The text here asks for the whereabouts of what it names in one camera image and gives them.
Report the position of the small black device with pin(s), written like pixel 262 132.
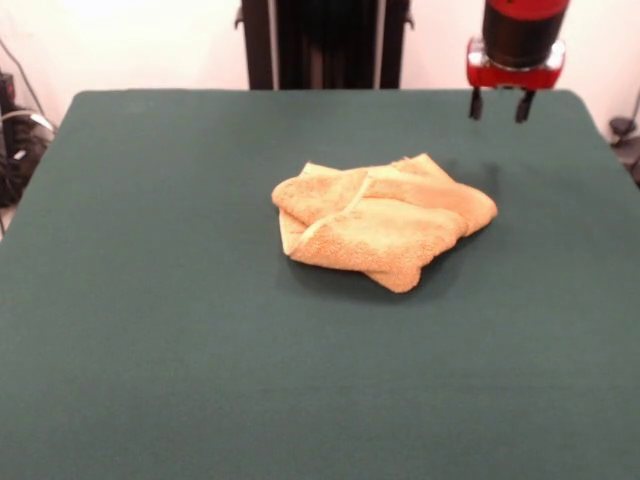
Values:
pixel 7 90

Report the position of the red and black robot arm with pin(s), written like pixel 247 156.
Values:
pixel 525 30

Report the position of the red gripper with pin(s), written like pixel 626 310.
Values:
pixel 515 78

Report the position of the black round foot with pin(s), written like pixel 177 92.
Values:
pixel 622 127

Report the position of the dark green table cloth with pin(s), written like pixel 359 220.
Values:
pixel 150 300

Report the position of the tan terry towel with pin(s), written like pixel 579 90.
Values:
pixel 375 235

